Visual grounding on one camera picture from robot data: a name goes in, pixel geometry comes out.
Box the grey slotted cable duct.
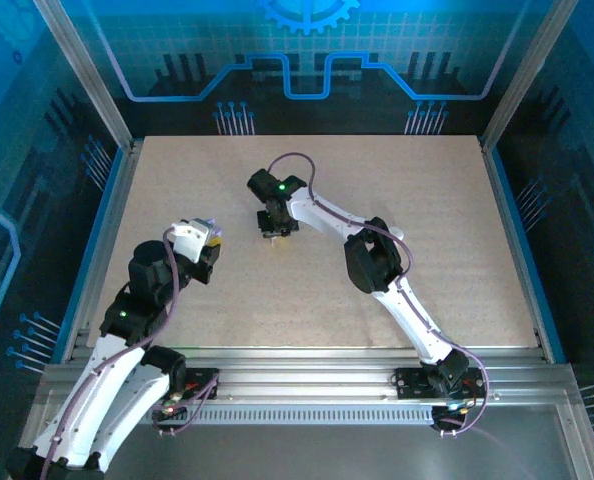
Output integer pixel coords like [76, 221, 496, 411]
[141, 405, 436, 426]

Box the aluminium table side rail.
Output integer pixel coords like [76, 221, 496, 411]
[479, 137, 568, 364]
[59, 138, 146, 351]

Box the aluminium frame post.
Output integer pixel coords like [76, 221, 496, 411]
[30, 0, 138, 151]
[480, 0, 581, 151]

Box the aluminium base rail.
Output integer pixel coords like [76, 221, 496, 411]
[41, 344, 578, 407]

